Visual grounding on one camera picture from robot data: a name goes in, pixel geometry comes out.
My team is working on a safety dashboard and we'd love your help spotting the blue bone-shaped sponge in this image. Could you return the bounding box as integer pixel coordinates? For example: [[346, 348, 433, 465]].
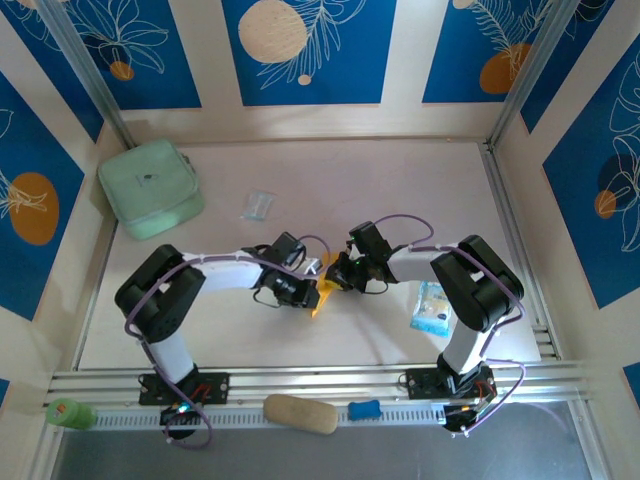
[[347, 399, 382, 422]]

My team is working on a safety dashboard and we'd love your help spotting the aluminium corner post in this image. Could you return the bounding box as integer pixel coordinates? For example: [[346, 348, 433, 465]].
[[487, 0, 576, 151], [37, 0, 137, 150]]

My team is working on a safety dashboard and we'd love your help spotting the slotted grey cable duct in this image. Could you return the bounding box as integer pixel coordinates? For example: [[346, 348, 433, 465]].
[[91, 399, 449, 432]]

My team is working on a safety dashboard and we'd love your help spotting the aluminium mounting rail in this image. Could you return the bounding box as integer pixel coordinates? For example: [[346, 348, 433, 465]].
[[47, 358, 596, 402]]

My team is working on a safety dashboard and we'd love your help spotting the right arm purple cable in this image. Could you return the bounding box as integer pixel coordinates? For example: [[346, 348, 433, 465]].
[[373, 213, 527, 439]]

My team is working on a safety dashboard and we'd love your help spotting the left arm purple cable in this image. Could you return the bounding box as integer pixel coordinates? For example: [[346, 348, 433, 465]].
[[123, 234, 332, 449]]

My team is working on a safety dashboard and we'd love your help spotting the beige oval case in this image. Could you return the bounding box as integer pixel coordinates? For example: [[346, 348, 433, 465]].
[[263, 393, 340, 436]]

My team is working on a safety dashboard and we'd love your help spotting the aluminium side rail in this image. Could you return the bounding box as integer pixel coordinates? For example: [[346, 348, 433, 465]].
[[478, 141, 562, 362]]

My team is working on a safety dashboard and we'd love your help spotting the blue wet wipes pack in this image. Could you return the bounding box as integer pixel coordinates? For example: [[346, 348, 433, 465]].
[[409, 279, 454, 339]]

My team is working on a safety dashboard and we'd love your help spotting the small clear plastic packet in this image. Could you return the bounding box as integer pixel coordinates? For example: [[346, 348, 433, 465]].
[[239, 188, 277, 223]]

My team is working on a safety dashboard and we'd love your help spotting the mint green zip case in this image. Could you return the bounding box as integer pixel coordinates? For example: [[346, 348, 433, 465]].
[[97, 139, 207, 242]]

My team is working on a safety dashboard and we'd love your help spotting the orange square paper sheet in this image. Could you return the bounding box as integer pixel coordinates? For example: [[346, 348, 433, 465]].
[[309, 251, 346, 320]]

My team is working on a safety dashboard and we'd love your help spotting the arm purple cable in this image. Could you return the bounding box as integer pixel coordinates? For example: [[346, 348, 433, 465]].
[[123, 234, 332, 449], [373, 213, 527, 439]]

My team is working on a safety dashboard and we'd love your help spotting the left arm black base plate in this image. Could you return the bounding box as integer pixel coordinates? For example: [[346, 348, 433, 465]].
[[138, 372, 231, 406]]

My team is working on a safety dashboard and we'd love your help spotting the green bottle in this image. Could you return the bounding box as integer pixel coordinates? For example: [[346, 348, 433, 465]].
[[44, 397, 99, 431]]

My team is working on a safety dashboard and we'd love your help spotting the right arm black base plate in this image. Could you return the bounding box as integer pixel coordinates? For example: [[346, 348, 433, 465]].
[[398, 367, 499, 401]]

